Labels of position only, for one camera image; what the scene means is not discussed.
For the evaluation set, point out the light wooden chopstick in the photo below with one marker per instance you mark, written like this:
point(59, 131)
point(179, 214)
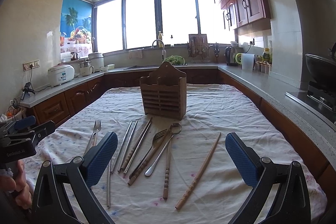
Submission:
point(196, 179)

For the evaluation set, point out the white rice cooker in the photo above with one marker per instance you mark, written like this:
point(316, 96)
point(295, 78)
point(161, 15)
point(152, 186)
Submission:
point(60, 74)

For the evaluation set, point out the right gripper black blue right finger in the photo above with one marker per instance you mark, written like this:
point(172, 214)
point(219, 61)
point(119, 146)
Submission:
point(291, 203)

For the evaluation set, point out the silver fork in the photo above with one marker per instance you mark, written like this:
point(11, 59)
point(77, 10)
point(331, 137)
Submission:
point(93, 138)

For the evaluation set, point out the green vegetable colander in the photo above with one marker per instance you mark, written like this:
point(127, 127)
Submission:
point(175, 60)

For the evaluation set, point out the black electric kettle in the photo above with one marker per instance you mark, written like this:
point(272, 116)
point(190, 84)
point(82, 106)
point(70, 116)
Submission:
point(230, 54)

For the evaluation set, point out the small white blender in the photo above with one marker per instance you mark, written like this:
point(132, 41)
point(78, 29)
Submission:
point(86, 68)

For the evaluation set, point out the white plastic jug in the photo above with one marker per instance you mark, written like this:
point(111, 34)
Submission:
point(246, 60)

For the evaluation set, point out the steel chopstick lower left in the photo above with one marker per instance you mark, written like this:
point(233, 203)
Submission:
point(108, 185)

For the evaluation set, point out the person's left hand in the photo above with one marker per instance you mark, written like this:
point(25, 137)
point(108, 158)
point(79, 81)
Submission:
point(19, 184)

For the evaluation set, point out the brown wooden chopstick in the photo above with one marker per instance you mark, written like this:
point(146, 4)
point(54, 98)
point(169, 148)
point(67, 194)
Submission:
point(167, 173)

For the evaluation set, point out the dark fork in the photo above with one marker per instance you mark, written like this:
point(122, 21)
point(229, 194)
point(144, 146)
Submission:
point(156, 142)

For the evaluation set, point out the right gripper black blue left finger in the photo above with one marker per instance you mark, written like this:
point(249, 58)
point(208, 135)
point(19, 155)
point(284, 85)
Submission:
point(50, 201)

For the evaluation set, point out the chrome sink faucet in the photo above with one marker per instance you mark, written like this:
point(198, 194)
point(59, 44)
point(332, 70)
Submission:
point(158, 43)

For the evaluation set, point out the white floral tablecloth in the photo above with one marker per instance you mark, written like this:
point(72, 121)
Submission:
point(211, 109)

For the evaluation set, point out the white steamer pot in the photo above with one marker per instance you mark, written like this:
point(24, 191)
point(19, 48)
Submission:
point(97, 61)

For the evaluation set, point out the wooden utensil holder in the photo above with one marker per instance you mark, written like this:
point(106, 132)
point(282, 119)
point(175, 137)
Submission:
point(164, 92)

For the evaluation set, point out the fruit poster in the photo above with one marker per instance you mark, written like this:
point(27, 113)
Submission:
point(76, 27)

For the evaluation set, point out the black wok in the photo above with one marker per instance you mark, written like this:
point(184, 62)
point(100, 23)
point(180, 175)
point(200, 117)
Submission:
point(322, 69)

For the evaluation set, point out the knife rack with board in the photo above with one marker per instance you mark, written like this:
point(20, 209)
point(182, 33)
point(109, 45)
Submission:
point(198, 46)

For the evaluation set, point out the steel spoon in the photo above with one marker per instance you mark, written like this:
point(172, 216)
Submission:
point(174, 129)

